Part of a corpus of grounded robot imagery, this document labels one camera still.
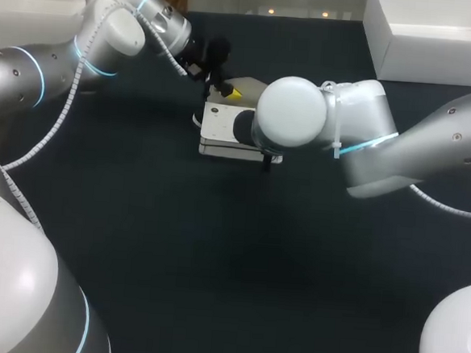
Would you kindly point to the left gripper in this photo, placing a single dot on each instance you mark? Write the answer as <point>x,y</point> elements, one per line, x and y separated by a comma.
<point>211,55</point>

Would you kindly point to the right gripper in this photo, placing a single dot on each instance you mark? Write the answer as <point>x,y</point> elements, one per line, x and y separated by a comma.
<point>243,126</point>

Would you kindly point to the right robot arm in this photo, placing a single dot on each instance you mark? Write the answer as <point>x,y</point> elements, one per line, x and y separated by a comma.
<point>361,112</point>

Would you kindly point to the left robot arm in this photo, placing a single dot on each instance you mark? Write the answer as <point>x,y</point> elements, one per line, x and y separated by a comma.
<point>107,42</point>

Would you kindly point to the large white box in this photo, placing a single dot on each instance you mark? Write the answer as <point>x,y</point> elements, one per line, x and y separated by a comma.
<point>32,17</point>
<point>427,40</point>

